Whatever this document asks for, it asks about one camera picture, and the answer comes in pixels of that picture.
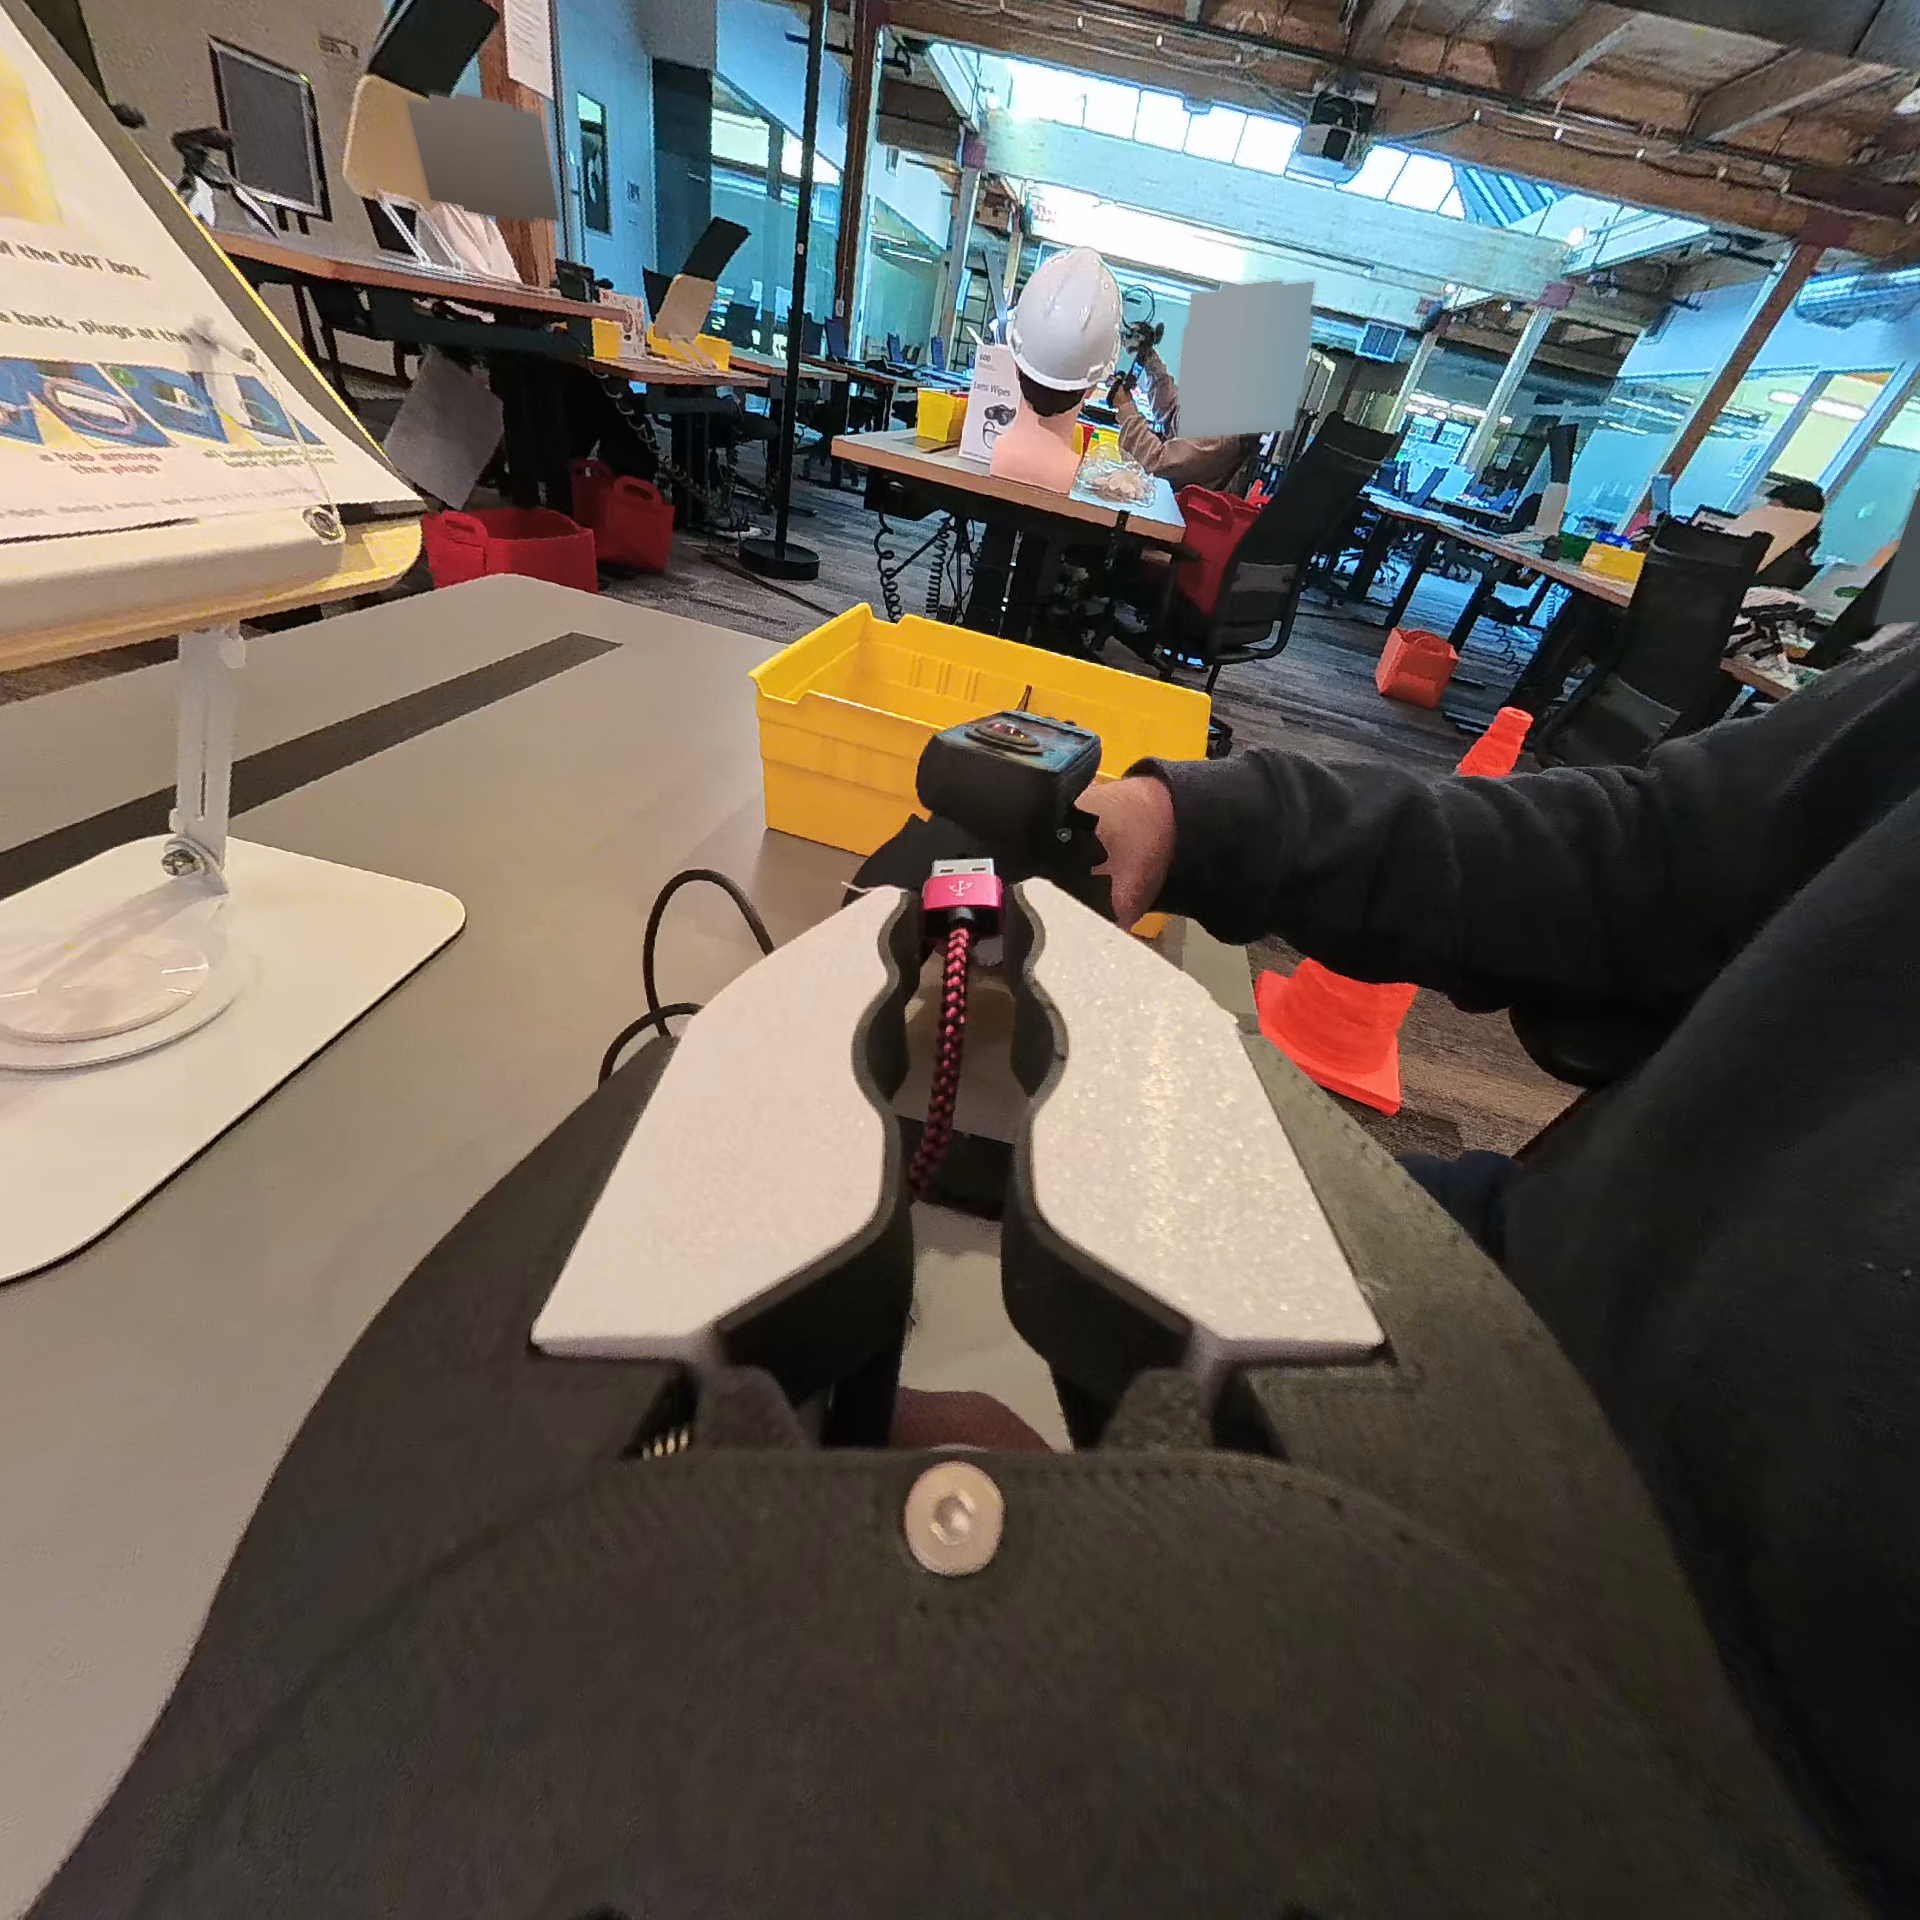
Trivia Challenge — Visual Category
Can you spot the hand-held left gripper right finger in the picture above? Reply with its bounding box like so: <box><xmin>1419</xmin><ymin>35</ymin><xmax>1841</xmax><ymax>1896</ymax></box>
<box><xmin>1001</xmin><ymin>879</ymin><xmax>1389</xmax><ymax>1449</ymax></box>

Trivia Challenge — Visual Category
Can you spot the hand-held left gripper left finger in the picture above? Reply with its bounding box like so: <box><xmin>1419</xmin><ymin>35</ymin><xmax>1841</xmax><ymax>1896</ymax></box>
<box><xmin>527</xmin><ymin>884</ymin><xmax>922</xmax><ymax>1446</ymax></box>

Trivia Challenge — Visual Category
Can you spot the pink braided usb cable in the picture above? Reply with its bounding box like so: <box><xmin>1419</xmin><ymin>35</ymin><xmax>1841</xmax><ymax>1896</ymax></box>
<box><xmin>902</xmin><ymin>856</ymin><xmax>1009</xmax><ymax>1202</ymax></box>

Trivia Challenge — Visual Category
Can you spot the yellow plastic bin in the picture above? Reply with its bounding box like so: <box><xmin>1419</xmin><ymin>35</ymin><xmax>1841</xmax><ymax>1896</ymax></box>
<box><xmin>749</xmin><ymin>604</ymin><xmax>1213</xmax><ymax>940</ymax></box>

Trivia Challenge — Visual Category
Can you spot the black hub cable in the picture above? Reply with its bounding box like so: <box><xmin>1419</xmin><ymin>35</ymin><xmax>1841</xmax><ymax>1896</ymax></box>
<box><xmin>596</xmin><ymin>866</ymin><xmax>782</xmax><ymax>1087</ymax></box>

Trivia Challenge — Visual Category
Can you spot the person's right hand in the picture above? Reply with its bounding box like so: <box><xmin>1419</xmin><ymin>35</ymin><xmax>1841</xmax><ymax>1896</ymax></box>
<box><xmin>1078</xmin><ymin>776</ymin><xmax>1182</xmax><ymax>932</ymax></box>

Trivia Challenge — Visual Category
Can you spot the person's left hand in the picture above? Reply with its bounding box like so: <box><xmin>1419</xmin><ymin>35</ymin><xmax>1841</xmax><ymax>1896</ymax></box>
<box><xmin>895</xmin><ymin>1387</ymin><xmax>1057</xmax><ymax>1455</ymax></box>

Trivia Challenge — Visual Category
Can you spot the red plastic bin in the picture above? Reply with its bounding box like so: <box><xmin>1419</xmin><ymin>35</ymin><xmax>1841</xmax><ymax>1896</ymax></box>
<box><xmin>1178</xmin><ymin>487</ymin><xmax>1262</xmax><ymax>618</ymax></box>
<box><xmin>569</xmin><ymin>458</ymin><xmax>676</xmax><ymax>576</ymax></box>
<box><xmin>422</xmin><ymin>508</ymin><xmax>602</xmax><ymax>594</ymax></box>

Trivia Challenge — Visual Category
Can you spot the wooden top desk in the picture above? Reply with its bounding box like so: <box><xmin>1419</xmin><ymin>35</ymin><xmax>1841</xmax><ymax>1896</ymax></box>
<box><xmin>829</xmin><ymin>428</ymin><xmax>1190</xmax><ymax>640</ymax></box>
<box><xmin>211</xmin><ymin>224</ymin><xmax>617</xmax><ymax>513</ymax></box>

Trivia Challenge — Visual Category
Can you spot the pink mannequin head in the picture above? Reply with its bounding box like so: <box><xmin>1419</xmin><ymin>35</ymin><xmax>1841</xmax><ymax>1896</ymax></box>
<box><xmin>989</xmin><ymin>368</ymin><xmax>1085</xmax><ymax>489</ymax></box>

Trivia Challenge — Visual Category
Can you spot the white printed box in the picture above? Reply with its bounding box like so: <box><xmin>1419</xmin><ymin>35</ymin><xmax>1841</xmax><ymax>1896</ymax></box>
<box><xmin>959</xmin><ymin>337</ymin><xmax>1028</xmax><ymax>464</ymax></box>

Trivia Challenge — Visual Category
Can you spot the black mesh office chair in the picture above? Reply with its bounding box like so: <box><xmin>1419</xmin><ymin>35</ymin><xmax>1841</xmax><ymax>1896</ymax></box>
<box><xmin>1162</xmin><ymin>412</ymin><xmax>1404</xmax><ymax>692</ymax></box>

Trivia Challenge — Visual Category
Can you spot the white hard hat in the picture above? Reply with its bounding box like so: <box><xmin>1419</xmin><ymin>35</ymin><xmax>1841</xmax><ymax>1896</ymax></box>
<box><xmin>1009</xmin><ymin>247</ymin><xmax>1124</xmax><ymax>385</ymax></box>

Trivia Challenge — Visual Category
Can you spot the long wooden desk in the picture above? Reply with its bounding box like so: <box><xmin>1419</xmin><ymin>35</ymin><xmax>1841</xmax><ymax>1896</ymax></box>
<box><xmin>1357</xmin><ymin>487</ymin><xmax>1801</xmax><ymax>707</ymax></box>

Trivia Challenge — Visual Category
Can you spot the black tape strip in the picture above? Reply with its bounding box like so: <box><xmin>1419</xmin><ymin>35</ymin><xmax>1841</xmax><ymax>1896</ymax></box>
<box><xmin>0</xmin><ymin>633</ymin><xmax>622</xmax><ymax>904</ymax></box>

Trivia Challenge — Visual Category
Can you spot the grey hanging sheet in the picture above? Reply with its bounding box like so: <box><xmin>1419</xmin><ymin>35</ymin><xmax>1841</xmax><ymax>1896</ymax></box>
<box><xmin>386</xmin><ymin>353</ymin><xmax>506</xmax><ymax>510</ymax></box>

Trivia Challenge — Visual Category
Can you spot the printed instruction sheet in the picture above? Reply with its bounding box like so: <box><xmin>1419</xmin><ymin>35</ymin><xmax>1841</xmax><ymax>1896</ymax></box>
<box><xmin>0</xmin><ymin>0</ymin><xmax>422</xmax><ymax>594</ymax></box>

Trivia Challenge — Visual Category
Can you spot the framed display screen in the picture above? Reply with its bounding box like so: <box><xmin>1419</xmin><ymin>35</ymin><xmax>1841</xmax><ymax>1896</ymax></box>
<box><xmin>209</xmin><ymin>36</ymin><xmax>332</xmax><ymax>219</ymax></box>

